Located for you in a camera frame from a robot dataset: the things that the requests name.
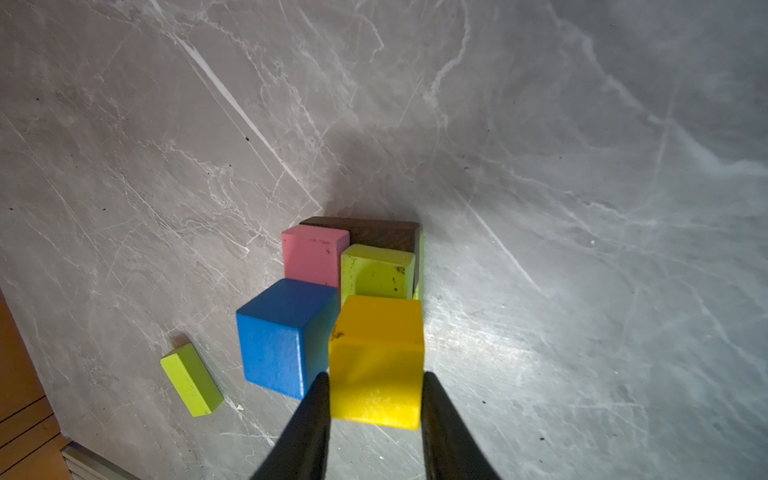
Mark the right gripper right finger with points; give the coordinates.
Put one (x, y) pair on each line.
(450, 452)

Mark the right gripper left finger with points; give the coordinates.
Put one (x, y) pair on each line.
(301, 450)

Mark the yellow cube block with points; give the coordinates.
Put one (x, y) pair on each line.
(376, 362)

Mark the blue wood block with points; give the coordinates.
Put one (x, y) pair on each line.
(284, 334)

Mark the green block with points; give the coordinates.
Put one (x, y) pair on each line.
(420, 276)
(192, 381)
(377, 272)

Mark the pink wood block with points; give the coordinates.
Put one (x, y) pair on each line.
(313, 254)

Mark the dark brown wood block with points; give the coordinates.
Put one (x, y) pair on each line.
(389, 234)

